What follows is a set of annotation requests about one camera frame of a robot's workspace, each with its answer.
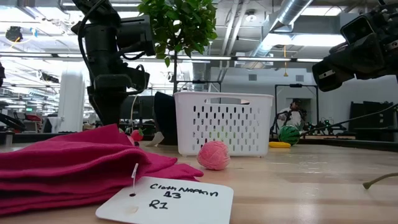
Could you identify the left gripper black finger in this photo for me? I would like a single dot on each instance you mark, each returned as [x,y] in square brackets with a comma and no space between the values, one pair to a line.
[101,109]
[119,109]

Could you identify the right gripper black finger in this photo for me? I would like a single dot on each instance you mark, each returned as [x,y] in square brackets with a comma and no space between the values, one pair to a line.
[331,76]

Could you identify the red toy strawberry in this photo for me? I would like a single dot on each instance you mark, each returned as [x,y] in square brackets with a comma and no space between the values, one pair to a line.
[137,135]

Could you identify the green striped toy watermelon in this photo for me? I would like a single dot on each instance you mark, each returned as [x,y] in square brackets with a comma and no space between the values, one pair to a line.
[289,135]

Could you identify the yellow toy banana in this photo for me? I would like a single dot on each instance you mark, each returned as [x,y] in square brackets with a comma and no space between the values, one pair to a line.
[280,145]

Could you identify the pink textured toy ball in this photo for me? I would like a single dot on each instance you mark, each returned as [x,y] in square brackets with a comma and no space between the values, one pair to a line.
[213,155]

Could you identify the white perforated plastic basket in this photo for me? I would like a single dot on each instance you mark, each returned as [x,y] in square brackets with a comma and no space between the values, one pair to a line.
[224,124]

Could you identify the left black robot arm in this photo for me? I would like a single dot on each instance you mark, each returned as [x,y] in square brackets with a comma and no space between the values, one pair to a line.
[99,40]

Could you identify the black background robot arm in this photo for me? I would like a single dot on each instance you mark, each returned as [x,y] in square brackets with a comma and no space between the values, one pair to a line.
[326,126]

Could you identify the black computer monitor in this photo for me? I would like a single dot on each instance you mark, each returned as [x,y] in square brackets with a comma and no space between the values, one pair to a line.
[143,107]

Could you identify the white building pillar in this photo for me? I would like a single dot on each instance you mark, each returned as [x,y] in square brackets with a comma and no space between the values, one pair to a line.
[71,102]

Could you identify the small blank white tag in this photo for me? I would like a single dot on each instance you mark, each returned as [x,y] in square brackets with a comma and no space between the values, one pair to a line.
[155,140]

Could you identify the person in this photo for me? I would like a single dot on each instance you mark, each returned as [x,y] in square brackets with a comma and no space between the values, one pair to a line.
[293,116]

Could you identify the black storage cabinet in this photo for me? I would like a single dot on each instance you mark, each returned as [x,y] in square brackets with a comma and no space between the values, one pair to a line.
[371,119]

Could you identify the magenta cloth napkin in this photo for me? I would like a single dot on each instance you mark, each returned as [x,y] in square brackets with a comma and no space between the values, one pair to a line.
[71,161]

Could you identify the overhead light bar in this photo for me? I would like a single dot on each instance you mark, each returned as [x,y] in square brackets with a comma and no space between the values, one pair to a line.
[248,58]

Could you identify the green leafy artificial plant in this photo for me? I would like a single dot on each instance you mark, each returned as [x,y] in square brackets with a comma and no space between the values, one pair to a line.
[180,28]

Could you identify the white handwritten paper tag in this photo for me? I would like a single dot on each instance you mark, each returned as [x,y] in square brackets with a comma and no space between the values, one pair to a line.
[174,202]

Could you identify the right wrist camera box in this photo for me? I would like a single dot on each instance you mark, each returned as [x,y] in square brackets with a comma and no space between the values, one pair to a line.
[357,29]

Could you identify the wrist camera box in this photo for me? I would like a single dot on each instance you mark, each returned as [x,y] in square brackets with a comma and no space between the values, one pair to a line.
[136,35]
[357,29]

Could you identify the black metal frame stand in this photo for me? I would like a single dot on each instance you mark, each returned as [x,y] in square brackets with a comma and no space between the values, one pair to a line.
[295,85]

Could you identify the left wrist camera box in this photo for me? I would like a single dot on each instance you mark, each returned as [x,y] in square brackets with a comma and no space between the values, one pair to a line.
[136,35]

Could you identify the black aluminium table frame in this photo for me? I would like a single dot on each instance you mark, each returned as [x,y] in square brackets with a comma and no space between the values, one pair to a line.
[342,144]

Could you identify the silver ventilation duct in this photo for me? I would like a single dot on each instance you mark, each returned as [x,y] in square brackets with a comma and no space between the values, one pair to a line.
[289,12]

